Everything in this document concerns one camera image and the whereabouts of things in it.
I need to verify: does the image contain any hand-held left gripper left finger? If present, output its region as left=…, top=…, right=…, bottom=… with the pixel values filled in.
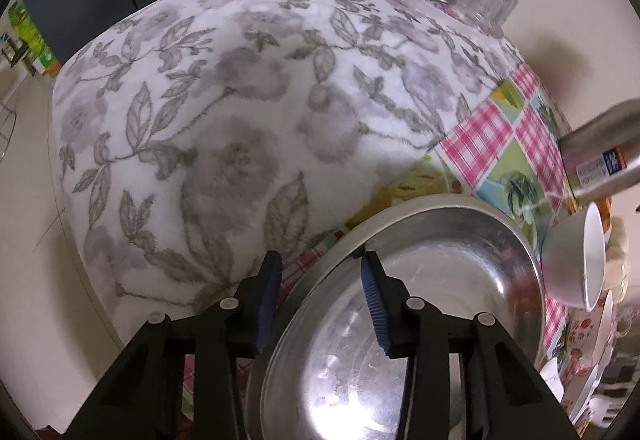
left=62, top=250, right=283, bottom=440

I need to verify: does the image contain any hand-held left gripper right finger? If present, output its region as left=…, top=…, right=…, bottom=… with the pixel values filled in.
left=352, top=250, right=571, bottom=440

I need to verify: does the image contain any white cup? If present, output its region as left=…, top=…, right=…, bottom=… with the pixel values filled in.
left=542, top=203, right=608, bottom=311

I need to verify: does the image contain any floral plate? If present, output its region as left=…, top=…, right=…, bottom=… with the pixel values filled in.
left=560, top=290, right=616, bottom=421

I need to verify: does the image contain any pink checked tablecloth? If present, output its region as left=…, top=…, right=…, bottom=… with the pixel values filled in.
left=182, top=63, right=576, bottom=440

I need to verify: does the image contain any steel thermos jug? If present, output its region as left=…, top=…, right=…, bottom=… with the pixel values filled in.
left=557, top=98, right=640, bottom=201

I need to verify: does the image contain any clear drinking glass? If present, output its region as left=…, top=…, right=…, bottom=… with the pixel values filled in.
left=450, top=0, right=518, bottom=38

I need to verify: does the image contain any green box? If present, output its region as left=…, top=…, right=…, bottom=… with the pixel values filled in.
left=2, top=0, right=63, bottom=78

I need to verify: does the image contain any wire rack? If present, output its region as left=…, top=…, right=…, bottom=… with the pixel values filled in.
left=0, top=103, right=19, bottom=162

